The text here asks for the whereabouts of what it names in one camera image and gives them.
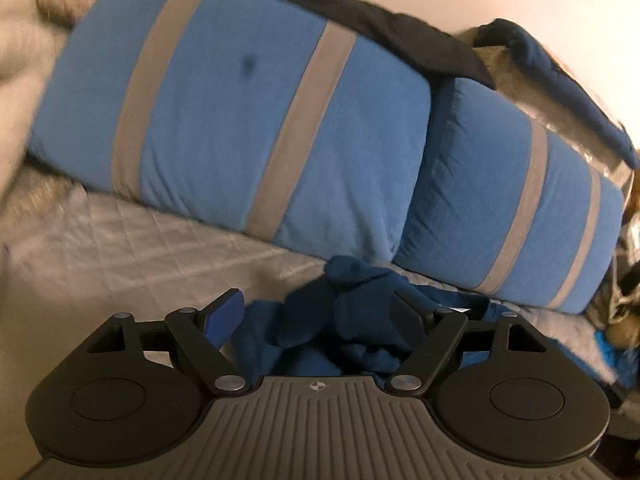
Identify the blue grey-striped pillow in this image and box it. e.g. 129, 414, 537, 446
392, 77, 626, 314

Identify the tan stuffed toy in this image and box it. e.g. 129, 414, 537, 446
604, 287, 640, 352

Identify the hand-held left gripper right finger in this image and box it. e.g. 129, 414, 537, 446
387, 290, 549, 394

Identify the bright blue plastic bag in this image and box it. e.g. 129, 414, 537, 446
594, 329, 623, 387

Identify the blue pillow with dark spot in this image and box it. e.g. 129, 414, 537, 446
27, 0, 434, 266

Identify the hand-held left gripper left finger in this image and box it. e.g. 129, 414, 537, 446
85, 288, 248, 394

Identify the grey quilted bedspread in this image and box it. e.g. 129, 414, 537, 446
0, 162, 623, 391

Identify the grey fluffy blanket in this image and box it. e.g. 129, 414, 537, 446
0, 0, 88, 198

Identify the dark cloth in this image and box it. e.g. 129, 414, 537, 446
207, 0, 497, 92

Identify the blue garment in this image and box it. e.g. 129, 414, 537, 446
227, 255, 506, 380

